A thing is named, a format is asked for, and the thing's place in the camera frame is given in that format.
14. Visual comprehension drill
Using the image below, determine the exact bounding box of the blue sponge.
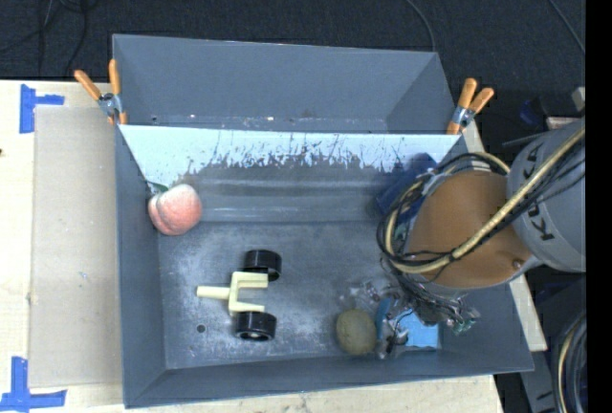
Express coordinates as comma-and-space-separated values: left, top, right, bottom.
394, 313, 441, 351

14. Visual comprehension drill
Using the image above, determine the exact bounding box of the olive green ball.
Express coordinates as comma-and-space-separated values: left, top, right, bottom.
335, 309, 379, 357

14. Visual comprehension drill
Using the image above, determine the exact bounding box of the grey metal bin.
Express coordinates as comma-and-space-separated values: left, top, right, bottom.
111, 33, 536, 408

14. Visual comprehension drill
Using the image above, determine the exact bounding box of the cream axle with black wheels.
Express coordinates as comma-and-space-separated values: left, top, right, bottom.
195, 249, 283, 342

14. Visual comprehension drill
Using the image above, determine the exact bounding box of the pink toy peach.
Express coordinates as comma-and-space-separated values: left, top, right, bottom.
146, 183, 204, 236

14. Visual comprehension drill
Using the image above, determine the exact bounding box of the pale cardboard board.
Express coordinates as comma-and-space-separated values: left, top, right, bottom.
27, 104, 125, 389

